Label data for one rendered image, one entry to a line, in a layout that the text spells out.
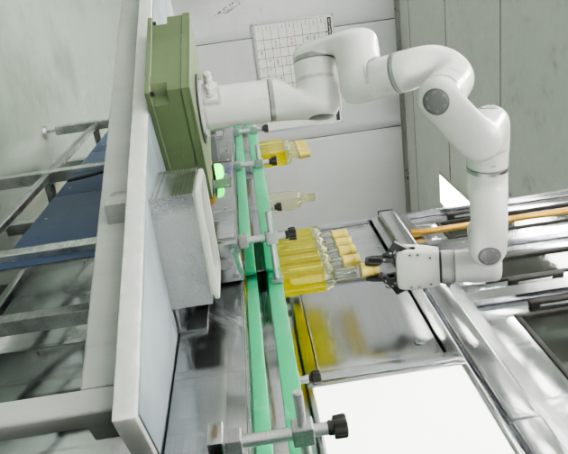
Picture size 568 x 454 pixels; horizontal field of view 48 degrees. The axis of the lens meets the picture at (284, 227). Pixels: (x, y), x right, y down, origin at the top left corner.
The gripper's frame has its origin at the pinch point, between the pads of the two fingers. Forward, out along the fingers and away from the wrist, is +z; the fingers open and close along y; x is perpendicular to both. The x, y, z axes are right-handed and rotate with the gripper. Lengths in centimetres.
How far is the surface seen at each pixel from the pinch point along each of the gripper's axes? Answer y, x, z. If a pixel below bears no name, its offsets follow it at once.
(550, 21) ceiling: 20, -268, -87
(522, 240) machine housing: -16, -48, -40
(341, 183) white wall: -179, -586, 84
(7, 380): -15, 24, 87
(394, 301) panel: -12.6, -6.5, -3.8
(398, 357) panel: -12.3, 18.3, -5.4
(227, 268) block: 9.9, 17.8, 29.7
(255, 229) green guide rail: 13.4, 4.8, 25.9
